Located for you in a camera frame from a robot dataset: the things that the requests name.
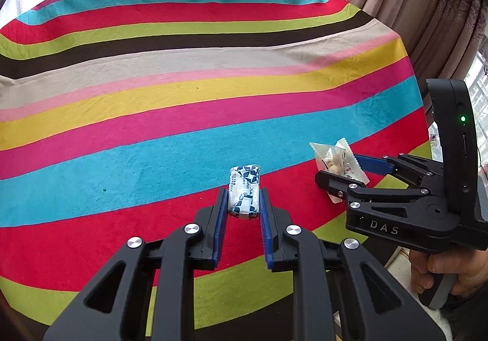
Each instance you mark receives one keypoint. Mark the multicoloured striped tablecloth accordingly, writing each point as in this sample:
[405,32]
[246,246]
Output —
[133,135]

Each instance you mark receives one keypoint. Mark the white packet with blue triangles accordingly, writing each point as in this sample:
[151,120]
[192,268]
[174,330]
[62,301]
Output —
[244,188]

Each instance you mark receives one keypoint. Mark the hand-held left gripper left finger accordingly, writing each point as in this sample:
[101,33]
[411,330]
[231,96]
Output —
[221,230]

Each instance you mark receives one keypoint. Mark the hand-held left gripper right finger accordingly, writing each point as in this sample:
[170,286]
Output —
[266,230]

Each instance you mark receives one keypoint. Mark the person's right hand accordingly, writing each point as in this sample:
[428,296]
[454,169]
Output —
[457,268]

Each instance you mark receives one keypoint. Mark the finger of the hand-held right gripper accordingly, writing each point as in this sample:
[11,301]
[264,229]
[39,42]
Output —
[371,164]
[331,183]

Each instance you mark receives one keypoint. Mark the beige curtain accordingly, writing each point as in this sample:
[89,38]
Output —
[400,2]

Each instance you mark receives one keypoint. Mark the clear packet of nuts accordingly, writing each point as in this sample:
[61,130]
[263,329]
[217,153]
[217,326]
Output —
[331,162]

